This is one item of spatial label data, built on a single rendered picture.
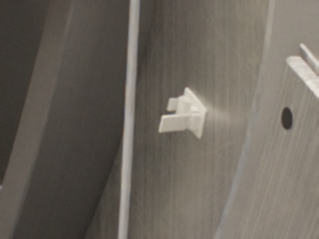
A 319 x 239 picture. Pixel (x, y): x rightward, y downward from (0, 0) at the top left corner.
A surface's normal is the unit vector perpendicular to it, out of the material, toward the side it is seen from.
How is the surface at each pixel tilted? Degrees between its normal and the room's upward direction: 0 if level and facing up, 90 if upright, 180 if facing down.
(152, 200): 90
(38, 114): 90
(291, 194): 90
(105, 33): 113
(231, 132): 90
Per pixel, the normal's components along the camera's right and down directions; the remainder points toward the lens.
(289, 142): -0.88, 0.04
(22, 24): 0.44, -0.32
